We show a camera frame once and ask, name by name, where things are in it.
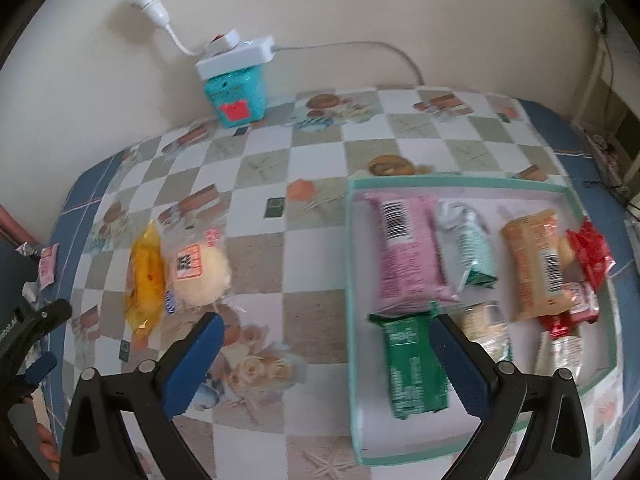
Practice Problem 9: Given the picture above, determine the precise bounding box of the dark green snack packet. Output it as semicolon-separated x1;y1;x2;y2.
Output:
368;312;451;420

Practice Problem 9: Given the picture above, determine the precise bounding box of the teal cardboard tray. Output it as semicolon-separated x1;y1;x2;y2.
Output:
346;174;618;465

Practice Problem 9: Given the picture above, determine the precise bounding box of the large pink snack packet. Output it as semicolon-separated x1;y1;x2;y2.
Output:
363;191;459;314

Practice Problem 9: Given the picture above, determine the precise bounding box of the light green snack packet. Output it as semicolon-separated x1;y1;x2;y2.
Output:
435;199;499;289

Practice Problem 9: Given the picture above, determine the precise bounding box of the crumpled blue white packaging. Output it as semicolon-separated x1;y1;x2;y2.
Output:
22;280;51;312

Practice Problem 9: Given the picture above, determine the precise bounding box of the red and white bread packet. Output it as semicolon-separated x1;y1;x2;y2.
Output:
562;281;600;326

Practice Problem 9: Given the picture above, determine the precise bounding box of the person's left hand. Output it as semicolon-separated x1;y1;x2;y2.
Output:
36;422;61;462

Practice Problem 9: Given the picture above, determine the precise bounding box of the yellow soft bread packet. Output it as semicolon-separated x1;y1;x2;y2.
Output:
123;222;166;344

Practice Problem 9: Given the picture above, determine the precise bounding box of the orange roll cake packet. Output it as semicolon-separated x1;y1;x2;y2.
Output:
501;209;577;323

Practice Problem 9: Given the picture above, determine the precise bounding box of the white power strip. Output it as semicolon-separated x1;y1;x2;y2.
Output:
194;29;277;81

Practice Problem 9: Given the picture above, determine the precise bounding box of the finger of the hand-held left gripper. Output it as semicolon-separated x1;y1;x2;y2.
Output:
19;298;74;347
9;352;59;397

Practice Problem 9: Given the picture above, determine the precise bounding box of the silver foil wrapper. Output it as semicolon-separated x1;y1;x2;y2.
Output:
14;240;44;261

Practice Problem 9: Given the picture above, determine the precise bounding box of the beige snack packet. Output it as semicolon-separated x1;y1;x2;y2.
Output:
533;335;584;382

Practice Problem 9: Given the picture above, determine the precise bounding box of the teal box with red label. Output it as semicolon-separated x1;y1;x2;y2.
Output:
203;65;267;129

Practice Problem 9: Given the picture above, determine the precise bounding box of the round yellow pastry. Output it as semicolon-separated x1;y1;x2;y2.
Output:
557;234;577;267

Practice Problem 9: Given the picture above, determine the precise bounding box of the small pink snack packet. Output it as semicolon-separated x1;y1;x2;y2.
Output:
38;243;61;289

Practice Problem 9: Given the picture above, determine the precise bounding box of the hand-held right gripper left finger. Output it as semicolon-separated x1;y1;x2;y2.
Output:
59;311;226;480

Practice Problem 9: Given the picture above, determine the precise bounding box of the small red snack packet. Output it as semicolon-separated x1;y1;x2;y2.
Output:
539;312;582;340

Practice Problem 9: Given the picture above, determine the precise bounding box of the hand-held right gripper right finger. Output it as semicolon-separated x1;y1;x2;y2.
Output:
428;311;593;480

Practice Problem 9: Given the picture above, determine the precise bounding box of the red candy packet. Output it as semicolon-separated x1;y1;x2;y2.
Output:
566;217;616;292

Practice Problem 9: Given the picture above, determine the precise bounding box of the clear rice cracker packet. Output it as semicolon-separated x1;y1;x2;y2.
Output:
457;301;512;362

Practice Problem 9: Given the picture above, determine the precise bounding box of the white power cable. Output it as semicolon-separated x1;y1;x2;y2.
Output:
272;41;426;87

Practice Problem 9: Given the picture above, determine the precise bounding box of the white bun packet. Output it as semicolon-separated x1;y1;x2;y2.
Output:
162;228;234;314

